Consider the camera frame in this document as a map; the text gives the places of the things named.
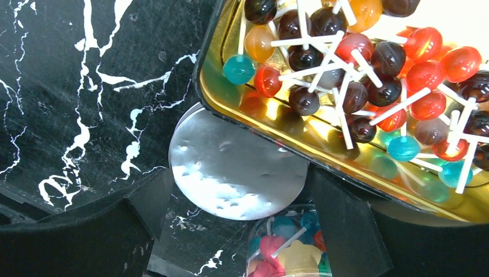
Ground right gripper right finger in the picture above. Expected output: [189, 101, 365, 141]
[307, 166, 488, 276]

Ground clear round jar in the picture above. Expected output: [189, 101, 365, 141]
[246, 204, 333, 277]

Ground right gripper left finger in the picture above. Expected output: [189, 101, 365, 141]
[1, 169, 174, 276]

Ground round white jar lid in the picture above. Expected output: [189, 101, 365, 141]
[168, 103, 309, 220]

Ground tin of lollipops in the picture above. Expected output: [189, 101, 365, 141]
[194, 1, 488, 223]

